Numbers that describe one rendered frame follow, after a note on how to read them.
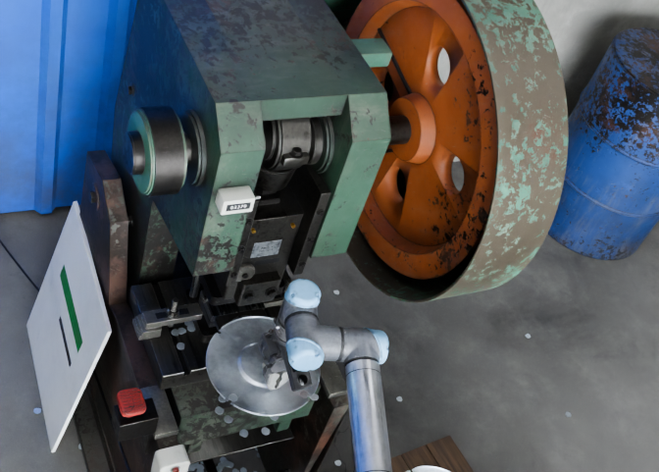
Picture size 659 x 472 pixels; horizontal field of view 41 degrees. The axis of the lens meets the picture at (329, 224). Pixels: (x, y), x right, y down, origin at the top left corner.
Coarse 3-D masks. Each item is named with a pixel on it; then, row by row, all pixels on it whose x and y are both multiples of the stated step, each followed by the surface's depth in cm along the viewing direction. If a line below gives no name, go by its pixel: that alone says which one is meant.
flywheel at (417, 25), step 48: (384, 0) 212; (432, 0) 195; (432, 48) 204; (480, 48) 182; (432, 96) 206; (480, 96) 184; (432, 144) 207; (480, 144) 192; (384, 192) 230; (432, 192) 210; (480, 192) 188; (384, 240) 226; (432, 240) 213; (480, 240) 192
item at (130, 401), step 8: (120, 392) 208; (128, 392) 209; (136, 392) 210; (120, 400) 207; (128, 400) 208; (136, 400) 208; (144, 400) 209; (120, 408) 206; (128, 408) 206; (136, 408) 207; (144, 408) 207; (128, 416) 206
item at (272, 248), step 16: (256, 192) 205; (288, 192) 210; (272, 208) 205; (288, 208) 206; (256, 224) 202; (272, 224) 204; (288, 224) 207; (256, 240) 207; (272, 240) 209; (288, 240) 212; (256, 256) 211; (272, 256) 214; (288, 256) 216; (240, 272) 211; (256, 272) 216; (272, 272) 218; (224, 288) 218; (240, 288) 214; (256, 288) 216; (272, 288) 218; (240, 304) 218
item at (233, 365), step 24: (216, 336) 223; (240, 336) 225; (216, 360) 219; (240, 360) 220; (264, 360) 222; (216, 384) 214; (240, 384) 216; (264, 384) 217; (288, 384) 220; (240, 408) 211; (264, 408) 213; (288, 408) 215
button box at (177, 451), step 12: (0, 240) 325; (36, 288) 312; (108, 408) 262; (120, 444) 252; (156, 456) 215; (168, 456) 215; (180, 456) 216; (156, 468) 216; (168, 468) 214; (180, 468) 217
